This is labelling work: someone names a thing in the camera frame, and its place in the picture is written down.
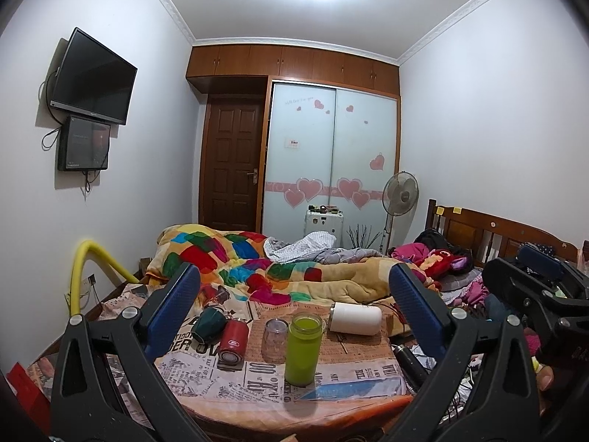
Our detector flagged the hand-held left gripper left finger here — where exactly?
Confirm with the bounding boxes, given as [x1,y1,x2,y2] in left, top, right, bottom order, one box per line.
[50,262,202,442]

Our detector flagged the dark wooden door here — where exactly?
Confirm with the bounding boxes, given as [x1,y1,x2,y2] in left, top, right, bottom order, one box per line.
[199,93,268,236]

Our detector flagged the yellow pipe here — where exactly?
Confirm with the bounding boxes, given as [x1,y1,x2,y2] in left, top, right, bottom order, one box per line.
[67,239,140,319]

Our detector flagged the clear glass cup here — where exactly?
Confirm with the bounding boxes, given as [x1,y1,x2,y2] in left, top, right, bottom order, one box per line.
[262,319,290,364]

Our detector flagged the small black wall monitor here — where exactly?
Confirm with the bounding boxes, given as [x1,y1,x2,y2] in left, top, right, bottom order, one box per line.
[57,116,111,172]

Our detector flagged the colourful patchwork blanket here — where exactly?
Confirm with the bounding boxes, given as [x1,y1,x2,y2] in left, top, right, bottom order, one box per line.
[146,223,442,307]

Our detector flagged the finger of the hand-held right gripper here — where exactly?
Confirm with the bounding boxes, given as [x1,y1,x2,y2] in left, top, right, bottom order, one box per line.
[482,258,560,327]
[518,244,589,286]

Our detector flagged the dark green cup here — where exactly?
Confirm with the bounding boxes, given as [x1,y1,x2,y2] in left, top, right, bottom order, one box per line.
[191,306,227,343]

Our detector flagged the black decorative twigs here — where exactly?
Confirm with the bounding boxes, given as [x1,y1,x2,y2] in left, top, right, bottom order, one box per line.
[347,223,385,252]

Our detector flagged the black bottle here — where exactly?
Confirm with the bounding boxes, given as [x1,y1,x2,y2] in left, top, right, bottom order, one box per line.
[392,344,431,390]

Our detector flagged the red cable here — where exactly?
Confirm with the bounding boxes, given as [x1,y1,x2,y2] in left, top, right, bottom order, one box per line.
[381,301,408,333]

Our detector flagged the purple clothes pile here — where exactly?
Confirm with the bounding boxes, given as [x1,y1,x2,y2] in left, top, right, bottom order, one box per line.
[453,269,489,307]

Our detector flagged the red box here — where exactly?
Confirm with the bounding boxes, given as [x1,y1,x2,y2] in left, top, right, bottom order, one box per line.
[7,361,52,436]

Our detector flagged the frosted sliding wardrobe doors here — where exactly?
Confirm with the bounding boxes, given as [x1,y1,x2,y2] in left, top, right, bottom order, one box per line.
[261,78,400,250]

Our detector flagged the standing fan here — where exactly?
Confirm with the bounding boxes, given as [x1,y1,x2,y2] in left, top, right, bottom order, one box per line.
[380,171,420,255]

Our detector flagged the person's right hand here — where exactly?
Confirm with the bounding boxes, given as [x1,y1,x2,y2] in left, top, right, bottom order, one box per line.
[534,362,569,420]

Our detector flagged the red cup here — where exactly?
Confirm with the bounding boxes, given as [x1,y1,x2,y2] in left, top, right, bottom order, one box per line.
[217,319,250,369]

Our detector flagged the small white appliance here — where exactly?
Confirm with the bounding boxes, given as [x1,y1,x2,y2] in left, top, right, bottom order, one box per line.
[304,203,345,247]

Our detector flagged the red plush toy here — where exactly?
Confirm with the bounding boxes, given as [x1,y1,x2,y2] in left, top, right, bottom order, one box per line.
[414,249,475,293]

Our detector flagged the green drinking bottle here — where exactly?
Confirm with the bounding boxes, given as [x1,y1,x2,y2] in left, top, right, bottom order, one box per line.
[284,312,325,386]

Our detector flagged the black television cable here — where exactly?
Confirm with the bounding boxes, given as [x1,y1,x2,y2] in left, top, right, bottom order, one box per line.
[39,67,66,151]

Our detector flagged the wooden headboard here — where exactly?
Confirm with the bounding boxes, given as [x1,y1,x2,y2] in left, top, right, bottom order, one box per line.
[426,199,579,269]

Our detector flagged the wooden overhead cabinets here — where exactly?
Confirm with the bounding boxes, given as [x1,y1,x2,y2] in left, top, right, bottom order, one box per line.
[186,43,402,99]

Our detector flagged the newspaper print cloth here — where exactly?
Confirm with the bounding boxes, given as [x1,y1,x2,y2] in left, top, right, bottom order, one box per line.
[28,281,461,430]

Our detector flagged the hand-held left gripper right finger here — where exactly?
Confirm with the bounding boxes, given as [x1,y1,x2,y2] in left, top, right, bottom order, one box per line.
[382,262,542,442]

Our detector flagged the black bag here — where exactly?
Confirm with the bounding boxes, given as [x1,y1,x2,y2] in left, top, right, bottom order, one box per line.
[414,228,454,252]

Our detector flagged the pink clothes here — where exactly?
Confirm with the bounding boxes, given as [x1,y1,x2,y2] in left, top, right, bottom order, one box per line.
[390,243,431,264]

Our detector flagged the black wall television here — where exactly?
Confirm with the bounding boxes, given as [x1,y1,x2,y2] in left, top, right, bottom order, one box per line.
[48,28,138,126]

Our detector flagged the grey striped cloth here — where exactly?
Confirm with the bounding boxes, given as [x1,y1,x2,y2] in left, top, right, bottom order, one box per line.
[264,231,382,265]

